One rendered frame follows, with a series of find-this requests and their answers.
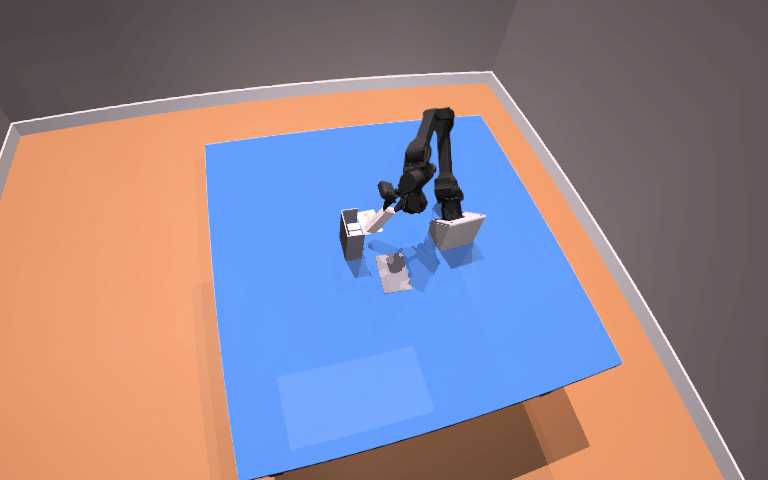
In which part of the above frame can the dark grey open bin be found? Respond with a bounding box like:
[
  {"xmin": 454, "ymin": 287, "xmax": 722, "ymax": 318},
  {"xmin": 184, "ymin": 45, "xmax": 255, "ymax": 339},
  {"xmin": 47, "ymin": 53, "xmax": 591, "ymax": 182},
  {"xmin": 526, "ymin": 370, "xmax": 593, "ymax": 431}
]
[{"xmin": 339, "ymin": 208, "xmax": 365, "ymax": 261}]

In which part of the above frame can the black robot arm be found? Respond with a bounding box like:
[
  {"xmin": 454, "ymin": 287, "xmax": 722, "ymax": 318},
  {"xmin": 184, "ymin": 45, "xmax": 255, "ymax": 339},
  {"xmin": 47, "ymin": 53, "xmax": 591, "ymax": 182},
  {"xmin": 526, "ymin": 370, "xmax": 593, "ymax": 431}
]
[{"xmin": 399, "ymin": 107, "xmax": 465, "ymax": 221}]

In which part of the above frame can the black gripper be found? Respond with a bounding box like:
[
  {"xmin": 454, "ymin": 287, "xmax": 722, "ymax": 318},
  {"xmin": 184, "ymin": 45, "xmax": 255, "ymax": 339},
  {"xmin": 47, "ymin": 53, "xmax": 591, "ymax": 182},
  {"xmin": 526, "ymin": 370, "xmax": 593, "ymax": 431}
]
[{"xmin": 377, "ymin": 180, "xmax": 428, "ymax": 212}]

